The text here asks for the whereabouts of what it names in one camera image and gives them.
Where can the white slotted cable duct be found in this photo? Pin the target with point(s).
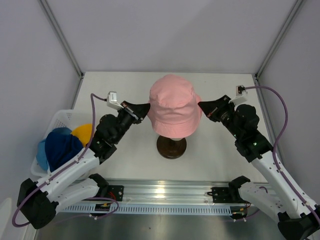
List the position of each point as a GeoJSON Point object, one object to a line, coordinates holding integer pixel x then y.
{"type": "Point", "coordinates": [198, 210]}

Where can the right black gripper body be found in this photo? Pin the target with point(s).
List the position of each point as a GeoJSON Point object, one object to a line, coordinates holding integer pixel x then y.
{"type": "Point", "coordinates": [224, 112]}

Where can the white plastic basket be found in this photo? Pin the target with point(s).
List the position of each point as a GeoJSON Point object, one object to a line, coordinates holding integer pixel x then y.
{"type": "Point", "coordinates": [62, 119]}

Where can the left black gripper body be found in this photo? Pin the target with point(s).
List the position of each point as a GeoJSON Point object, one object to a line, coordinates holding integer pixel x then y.
{"type": "Point", "coordinates": [126, 119]}

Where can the aluminium corner post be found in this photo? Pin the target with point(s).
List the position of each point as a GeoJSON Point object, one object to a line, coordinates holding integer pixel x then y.
{"type": "Point", "coordinates": [280, 36]}
{"type": "Point", "coordinates": [49, 14]}

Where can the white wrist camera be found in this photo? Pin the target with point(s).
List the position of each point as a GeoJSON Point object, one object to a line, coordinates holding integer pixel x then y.
{"type": "Point", "coordinates": [241, 96]}
{"type": "Point", "coordinates": [112, 101]}

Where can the cream mannequin head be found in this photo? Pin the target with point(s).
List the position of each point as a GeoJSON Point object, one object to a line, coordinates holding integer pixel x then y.
{"type": "Point", "coordinates": [173, 138]}

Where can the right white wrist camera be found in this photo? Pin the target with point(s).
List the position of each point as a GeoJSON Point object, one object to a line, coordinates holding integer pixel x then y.
{"type": "Point", "coordinates": [241, 96]}

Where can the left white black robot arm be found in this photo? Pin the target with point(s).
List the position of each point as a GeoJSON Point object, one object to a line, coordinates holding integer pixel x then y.
{"type": "Point", "coordinates": [41, 200]}

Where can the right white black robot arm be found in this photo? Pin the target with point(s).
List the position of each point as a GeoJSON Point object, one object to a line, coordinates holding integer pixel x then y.
{"type": "Point", "coordinates": [297, 216]}

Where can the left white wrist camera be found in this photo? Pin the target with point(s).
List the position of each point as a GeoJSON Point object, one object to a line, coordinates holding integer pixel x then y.
{"type": "Point", "coordinates": [112, 101]}

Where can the left aluminium corner post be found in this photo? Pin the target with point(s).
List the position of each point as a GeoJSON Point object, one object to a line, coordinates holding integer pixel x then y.
{"type": "Point", "coordinates": [49, 14]}

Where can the yellow hat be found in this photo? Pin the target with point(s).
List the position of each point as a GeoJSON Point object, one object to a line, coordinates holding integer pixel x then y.
{"type": "Point", "coordinates": [83, 133]}

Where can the aluminium mounting rail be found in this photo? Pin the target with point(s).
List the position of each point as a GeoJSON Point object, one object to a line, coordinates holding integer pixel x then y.
{"type": "Point", "coordinates": [166, 192]}

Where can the light blue hat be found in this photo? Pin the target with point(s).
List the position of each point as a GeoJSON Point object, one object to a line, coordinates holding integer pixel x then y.
{"type": "Point", "coordinates": [41, 157]}

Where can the dark round wooden stand base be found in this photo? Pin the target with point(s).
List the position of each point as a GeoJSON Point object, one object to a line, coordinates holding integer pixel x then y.
{"type": "Point", "coordinates": [169, 148]}

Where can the dark blue bucket hat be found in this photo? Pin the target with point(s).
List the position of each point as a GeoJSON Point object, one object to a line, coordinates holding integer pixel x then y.
{"type": "Point", "coordinates": [60, 148]}

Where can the right aluminium corner post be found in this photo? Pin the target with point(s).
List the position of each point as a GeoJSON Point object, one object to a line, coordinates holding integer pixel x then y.
{"type": "Point", "coordinates": [280, 36]}

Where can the pink bucket hat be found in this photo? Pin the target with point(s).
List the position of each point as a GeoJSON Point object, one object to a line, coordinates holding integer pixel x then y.
{"type": "Point", "coordinates": [174, 110]}

